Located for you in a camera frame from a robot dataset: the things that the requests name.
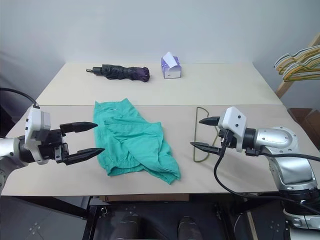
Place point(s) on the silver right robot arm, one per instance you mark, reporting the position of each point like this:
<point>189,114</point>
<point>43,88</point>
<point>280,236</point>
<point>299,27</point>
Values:
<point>282,145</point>

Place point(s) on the dark rounded shape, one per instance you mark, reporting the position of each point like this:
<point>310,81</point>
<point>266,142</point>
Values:
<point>188,228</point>
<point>130,227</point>

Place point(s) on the hangers on wooden rack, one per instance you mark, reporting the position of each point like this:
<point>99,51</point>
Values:
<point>285,86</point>

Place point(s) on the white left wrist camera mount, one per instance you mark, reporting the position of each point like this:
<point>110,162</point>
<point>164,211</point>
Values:
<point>35,120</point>

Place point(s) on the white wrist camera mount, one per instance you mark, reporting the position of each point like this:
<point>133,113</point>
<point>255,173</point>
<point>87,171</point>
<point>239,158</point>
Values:
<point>35,120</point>
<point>233,125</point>

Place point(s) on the brown cardboard box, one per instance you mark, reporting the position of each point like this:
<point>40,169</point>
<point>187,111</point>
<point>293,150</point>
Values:
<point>305,117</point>

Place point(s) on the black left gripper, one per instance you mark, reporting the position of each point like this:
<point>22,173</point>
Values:
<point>53,143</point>

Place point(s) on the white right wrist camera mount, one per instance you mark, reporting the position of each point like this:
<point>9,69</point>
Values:
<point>233,125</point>

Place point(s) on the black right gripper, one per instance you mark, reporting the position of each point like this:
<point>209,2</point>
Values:
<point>228,138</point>

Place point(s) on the purple white tissue box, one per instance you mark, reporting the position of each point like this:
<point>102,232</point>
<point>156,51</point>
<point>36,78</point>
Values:
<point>171,67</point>

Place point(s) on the folded black purple umbrella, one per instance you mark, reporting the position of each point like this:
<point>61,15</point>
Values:
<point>120,71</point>

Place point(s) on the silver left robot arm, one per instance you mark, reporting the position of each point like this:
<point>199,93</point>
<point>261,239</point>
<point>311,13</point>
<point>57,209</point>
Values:
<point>10,150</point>

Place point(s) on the green shorts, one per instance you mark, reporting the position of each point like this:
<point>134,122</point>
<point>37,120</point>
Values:
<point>135,142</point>

